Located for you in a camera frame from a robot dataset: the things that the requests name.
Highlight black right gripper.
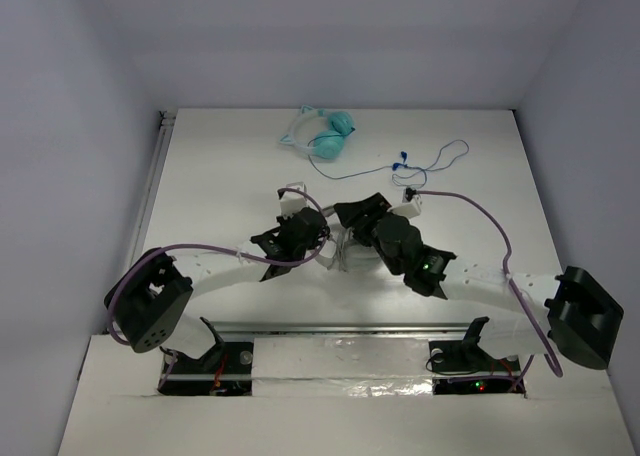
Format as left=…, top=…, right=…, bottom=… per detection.
left=336, top=192, right=402, bottom=276

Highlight white grey over-ear headphones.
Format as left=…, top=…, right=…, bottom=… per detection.
left=315, top=205, right=383, bottom=273

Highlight grey headphone cable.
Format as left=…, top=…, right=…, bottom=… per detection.
left=329, top=225, right=381, bottom=272

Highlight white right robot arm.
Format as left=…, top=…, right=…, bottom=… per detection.
left=333, top=193, right=624, bottom=375

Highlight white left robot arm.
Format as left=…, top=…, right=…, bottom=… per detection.
left=104, top=207, right=329, bottom=370

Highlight teal cat-ear headphones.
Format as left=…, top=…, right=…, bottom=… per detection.
left=279, top=105, right=356, bottom=161

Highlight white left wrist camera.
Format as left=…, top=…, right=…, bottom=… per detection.
left=277, top=182, right=308, bottom=218

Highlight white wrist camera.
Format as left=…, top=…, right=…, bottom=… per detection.
left=389, top=187, right=422, bottom=219
left=277, top=182, right=308, bottom=218

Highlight blue teal-headphone cable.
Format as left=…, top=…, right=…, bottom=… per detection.
left=308, top=155, right=401, bottom=181

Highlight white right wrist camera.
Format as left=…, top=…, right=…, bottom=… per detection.
left=389, top=187, right=422, bottom=219

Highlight blue wired earbuds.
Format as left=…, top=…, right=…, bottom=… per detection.
left=391, top=139, right=470, bottom=189

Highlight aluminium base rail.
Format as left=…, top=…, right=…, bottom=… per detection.
left=174, top=319, right=501, bottom=338

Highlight aluminium side rail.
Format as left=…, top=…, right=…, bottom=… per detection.
left=115, top=109, right=178, bottom=286

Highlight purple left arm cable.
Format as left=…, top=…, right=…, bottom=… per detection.
left=105, top=188, right=331, bottom=392

